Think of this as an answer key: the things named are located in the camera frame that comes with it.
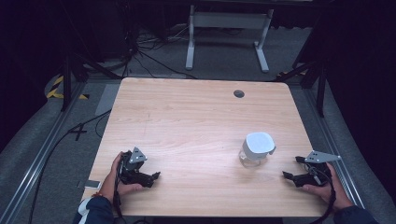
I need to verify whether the white metal table frame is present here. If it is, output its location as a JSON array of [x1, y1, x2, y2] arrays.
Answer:
[[185, 4, 276, 75]]

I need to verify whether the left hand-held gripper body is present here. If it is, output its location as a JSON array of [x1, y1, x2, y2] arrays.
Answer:
[[119, 147, 149, 185]]

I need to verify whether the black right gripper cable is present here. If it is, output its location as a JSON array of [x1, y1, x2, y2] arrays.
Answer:
[[306, 162, 338, 224]]

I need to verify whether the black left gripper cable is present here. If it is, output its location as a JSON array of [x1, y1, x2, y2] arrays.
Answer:
[[112, 155, 124, 218]]

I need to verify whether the bundle of black cables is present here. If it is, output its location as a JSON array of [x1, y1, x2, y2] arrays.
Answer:
[[120, 18, 199, 80]]

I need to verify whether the person's left hand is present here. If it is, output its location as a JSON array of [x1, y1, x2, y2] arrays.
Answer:
[[98, 151, 145, 203]]

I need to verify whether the person's right hand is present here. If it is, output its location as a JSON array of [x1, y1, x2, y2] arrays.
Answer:
[[302, 161, 355, 211]]

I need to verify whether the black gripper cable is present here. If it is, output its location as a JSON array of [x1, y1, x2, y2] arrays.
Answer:
[[112, 155, 124, 218], [306, 162, 338, 224]]

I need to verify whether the black floor cable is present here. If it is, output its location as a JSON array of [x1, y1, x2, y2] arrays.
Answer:
[[27, 108, 113, 224]]

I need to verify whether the black metal stand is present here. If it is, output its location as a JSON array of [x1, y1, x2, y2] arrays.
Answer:
[[59, 0, 123, 113], [273, 12, 331, 119]]

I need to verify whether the grey tape piece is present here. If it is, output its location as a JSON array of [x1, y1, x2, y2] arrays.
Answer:
[[76, 179, 102, 189]]

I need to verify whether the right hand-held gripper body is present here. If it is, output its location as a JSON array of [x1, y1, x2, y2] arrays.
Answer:
[[295, 149, 342, 189]]

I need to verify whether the aluminium floor rail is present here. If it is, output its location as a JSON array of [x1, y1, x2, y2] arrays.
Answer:
[[0, 81, 88, 224], [303, 88, 366, 209]]

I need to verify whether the yellow black floor tape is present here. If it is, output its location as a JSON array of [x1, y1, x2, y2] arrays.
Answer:
[[46, 75, 91, 101]]

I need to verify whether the clear glass jar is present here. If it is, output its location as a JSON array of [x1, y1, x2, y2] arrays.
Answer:
[[238, 148, 269, 168]]

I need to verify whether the white cup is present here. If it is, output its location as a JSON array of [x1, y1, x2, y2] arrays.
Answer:
[[242, 132, 277, 162]]

